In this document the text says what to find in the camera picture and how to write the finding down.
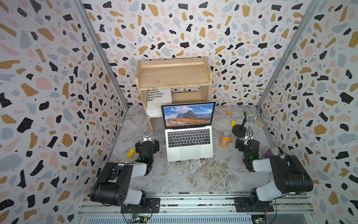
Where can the wooden shelf unit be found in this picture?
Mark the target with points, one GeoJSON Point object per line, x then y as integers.
{"type": "Point", "coordinates": [173, 74]}

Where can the small wooden stick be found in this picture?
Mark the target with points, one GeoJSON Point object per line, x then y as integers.
{"type": "Point", "coordinates": [259, 123]}

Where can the microphone on black stand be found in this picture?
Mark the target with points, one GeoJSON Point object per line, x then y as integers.
{"type": "Point", "coordinates": [240, 129]}

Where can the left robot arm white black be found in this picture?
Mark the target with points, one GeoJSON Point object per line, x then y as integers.
{"type": "Point", "coordinates": [113, 184]}

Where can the silver laptop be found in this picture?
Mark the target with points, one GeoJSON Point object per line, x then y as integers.
{"type": "Point", "coordinates": [188, 130]}

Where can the orange soda can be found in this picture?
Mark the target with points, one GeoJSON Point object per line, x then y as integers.
{"type": "Point", "coordinates": [225, 139]}

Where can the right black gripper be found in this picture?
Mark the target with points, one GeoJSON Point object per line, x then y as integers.
{"type": "Point", "coordinates": [241, 143]}

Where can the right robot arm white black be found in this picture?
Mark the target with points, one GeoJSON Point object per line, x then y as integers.
{"type": "Point", "coordinates": [289, 175]}

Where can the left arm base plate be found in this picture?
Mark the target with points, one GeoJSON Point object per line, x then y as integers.
{"type": "Point", "coordinates": [149, 205]}

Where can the white book black text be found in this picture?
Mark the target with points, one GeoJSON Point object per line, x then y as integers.
{"type": "Point", "coordinates": [156, 98]}

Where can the aluminium rail frame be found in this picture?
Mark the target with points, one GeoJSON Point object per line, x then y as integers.
{"type": "Point", "coordinates": [202, 208]}

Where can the yellow rectangular block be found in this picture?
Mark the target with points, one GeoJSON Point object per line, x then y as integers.
{"type": "Point", "coordinates": [131, 153]}

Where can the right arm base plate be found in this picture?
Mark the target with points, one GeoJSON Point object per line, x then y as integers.
{"type": "Point", "coordinates": [246, 204]}

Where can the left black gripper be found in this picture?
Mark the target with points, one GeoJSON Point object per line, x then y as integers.
{"type": "Point", "coordinates": [154, 146]}

